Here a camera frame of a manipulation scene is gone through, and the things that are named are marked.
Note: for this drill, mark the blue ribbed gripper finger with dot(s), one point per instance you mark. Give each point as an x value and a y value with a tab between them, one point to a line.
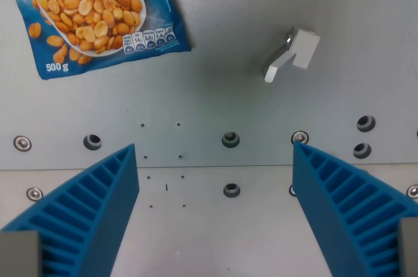
352	211
81	211

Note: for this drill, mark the silver hex socket screw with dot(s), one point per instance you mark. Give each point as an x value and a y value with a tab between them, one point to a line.
301	136
22	143
413	191
292	190
34	193

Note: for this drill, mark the blue peanut bag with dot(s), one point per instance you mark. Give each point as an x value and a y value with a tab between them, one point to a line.
98	12

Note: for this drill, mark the silver aluminium angle bracket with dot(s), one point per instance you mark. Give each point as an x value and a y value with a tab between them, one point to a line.
305	48

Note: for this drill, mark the silver bracket bolt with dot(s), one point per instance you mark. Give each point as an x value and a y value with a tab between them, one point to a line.
289	40

